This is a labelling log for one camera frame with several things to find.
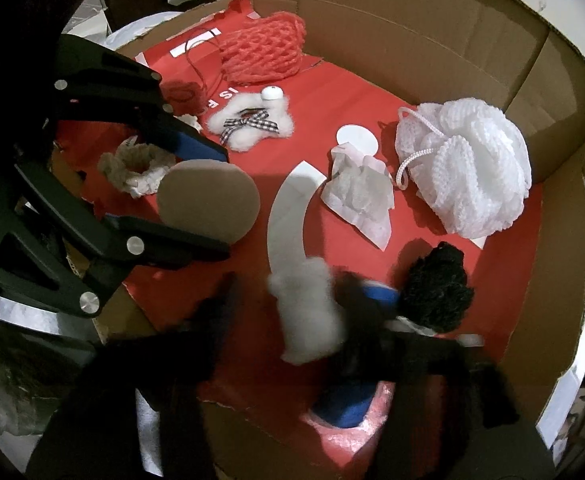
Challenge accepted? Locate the cream knitted scrunchie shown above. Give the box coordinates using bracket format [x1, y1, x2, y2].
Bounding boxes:
[97, 142, 176, 198]

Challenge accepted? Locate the red knitted ball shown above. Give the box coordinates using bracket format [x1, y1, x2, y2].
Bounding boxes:
[159, 39, 224, 117]

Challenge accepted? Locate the blue white sponge cloth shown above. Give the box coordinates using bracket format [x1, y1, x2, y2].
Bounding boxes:
[314, 278, 404, 430]

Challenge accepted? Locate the black fuzzy pompom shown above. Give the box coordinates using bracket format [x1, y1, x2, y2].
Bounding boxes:
[395, 242, 475, 334]

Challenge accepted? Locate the beige round powder puff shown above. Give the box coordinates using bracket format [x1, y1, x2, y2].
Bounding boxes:
[157, 159, 261, 244]

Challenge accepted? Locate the white fluffy cotton roll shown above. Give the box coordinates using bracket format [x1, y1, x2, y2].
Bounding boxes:
[268, 258, 345, 365]

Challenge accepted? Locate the red foam net sleeve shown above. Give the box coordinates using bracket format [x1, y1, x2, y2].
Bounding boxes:
[219, 11, 306, 86]

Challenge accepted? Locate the white translucent pouch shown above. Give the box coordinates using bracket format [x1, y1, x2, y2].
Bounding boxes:
[321, 143, 394, 250]

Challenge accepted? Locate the white mesh bath pouf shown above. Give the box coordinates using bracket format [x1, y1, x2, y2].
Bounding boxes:
[395, 98, 532, 240]

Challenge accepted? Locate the cardboard box red lining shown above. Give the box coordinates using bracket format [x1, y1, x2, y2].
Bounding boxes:
[49, 0, 585, 480]

